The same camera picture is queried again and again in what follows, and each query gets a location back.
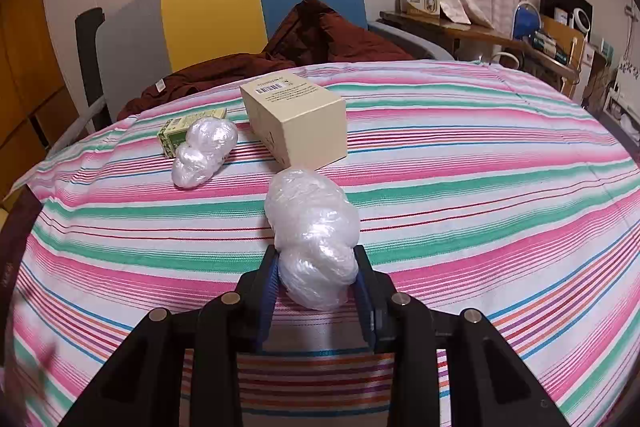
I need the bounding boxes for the wooden wardrobe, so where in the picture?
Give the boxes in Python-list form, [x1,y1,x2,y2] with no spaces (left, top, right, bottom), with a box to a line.
[0,0,71,188]

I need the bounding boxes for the striped tablecloth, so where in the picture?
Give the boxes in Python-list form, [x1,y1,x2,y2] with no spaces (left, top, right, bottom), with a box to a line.
[0,57,640,427]

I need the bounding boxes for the cream cardboard box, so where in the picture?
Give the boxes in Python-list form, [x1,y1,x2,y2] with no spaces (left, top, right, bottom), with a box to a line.
[239,74,348,171]

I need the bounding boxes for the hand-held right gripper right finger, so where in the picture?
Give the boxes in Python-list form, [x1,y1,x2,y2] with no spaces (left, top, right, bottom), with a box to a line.
[352,244,571,427]

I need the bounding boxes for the small crumpled plastic bag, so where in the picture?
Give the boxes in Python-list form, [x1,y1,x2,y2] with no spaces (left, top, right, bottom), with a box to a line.
[171,117,240,190]

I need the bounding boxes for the small green box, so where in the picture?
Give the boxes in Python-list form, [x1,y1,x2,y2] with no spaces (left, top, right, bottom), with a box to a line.
[157,107,228,158]

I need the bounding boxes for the white floral storage box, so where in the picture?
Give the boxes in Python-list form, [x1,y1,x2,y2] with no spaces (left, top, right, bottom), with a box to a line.
[602,52,640,122]

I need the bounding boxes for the maroon cloth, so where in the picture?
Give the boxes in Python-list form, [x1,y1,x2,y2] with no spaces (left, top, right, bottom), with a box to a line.
[116,0,416,122]

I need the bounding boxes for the grey yellow blue chair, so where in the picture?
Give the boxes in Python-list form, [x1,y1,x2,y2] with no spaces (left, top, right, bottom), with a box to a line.
[75,0,456,132]

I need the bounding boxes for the large plastic bag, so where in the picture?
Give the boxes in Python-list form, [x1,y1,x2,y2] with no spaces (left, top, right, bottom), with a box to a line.
[264,167,361,312]

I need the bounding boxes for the wooden side table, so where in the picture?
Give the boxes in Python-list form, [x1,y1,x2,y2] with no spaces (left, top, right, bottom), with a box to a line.
[379,9,523,58]

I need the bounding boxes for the wooden desk shelf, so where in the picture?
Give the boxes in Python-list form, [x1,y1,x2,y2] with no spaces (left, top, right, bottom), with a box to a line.
[520,14,588,85]

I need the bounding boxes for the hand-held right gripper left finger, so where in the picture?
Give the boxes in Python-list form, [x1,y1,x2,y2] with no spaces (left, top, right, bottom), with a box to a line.
[57,245,281,427]

